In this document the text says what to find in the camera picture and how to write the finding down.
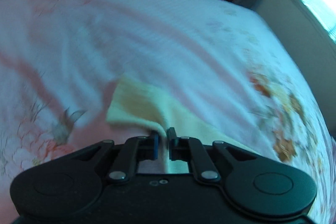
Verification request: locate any cream knitted sweater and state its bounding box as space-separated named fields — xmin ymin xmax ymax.
xmin=105 ymin=77 xmax=254 ymax=173

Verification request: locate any pink floral bed sheet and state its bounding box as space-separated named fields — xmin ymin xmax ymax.
xmin=1 ymin=0 xmax=335 ymax=223

